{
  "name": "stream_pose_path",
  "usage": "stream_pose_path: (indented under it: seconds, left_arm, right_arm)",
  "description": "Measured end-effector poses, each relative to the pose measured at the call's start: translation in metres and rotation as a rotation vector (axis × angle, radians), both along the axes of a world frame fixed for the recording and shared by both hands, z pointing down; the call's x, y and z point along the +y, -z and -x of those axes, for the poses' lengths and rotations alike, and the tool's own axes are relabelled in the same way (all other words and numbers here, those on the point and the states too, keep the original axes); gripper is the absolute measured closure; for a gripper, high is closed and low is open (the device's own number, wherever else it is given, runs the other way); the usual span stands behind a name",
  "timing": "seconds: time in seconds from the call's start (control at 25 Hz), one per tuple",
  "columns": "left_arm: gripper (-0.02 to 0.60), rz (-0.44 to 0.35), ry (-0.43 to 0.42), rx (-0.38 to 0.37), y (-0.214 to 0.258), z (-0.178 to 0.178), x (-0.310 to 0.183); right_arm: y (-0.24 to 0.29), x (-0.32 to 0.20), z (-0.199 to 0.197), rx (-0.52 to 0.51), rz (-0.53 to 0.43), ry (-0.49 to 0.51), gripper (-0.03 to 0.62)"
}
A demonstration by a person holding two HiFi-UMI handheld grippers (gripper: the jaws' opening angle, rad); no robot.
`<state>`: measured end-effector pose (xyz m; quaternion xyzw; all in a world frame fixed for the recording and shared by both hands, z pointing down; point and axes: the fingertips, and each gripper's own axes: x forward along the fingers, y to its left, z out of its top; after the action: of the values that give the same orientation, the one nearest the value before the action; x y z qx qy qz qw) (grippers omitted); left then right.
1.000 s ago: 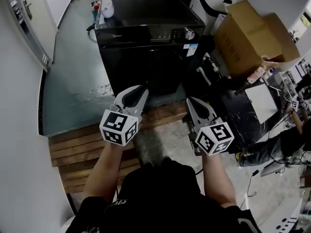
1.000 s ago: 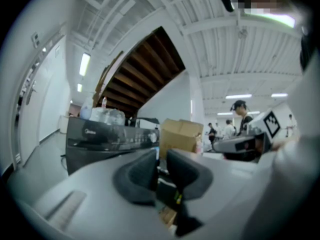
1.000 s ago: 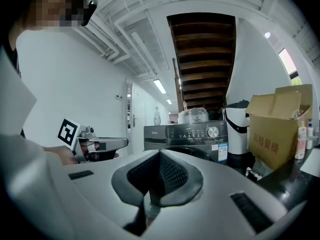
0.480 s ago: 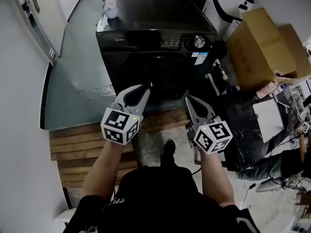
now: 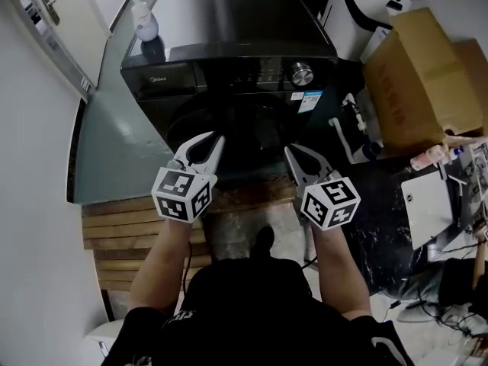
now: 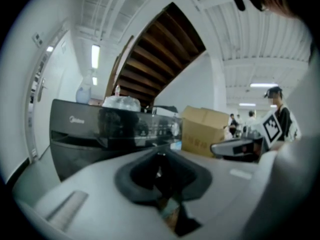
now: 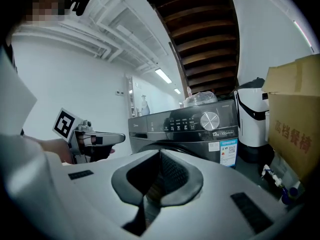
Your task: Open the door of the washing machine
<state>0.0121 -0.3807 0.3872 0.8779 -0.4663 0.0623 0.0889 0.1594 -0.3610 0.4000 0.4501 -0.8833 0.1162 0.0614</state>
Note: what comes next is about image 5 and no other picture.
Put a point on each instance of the round black washing machine door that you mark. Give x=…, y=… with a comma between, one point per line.
x=251, y=128

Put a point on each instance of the pink bottle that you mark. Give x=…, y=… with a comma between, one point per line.
x=425, y=158

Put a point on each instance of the white laptop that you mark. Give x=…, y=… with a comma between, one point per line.
x=427, y=208

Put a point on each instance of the white detergent bottle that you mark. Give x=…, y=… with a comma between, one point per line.
x=145, y=23

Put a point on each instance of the white bottle with blue cap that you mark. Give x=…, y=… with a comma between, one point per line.
x=453, y=153

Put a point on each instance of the white panel with black stripe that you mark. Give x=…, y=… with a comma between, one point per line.
x=354, y=10

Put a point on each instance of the wooden slatted pallet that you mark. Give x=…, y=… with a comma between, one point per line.
x=114, y=223

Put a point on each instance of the black marble table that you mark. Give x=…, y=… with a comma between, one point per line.
x=381, y=223

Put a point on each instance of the black washing machine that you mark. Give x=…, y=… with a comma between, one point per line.
x=228, y=17

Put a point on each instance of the person's black shoe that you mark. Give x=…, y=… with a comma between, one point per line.
x=264, y=240

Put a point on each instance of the brown cardboard box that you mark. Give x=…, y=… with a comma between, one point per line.
x=419, y=82

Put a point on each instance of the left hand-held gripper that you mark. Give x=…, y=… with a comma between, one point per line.
x=179, y=196

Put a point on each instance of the person's left forearm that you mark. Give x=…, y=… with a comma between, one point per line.
x=160, y=265

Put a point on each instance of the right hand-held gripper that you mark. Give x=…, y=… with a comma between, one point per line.
x=328, y=204

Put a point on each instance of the person's black clothing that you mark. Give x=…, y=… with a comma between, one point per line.
x=248, y=311

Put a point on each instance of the person's right forearm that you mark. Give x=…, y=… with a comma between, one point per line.
x=339, y=273

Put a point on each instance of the white plastic object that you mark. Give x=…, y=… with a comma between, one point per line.
x=101, y=341

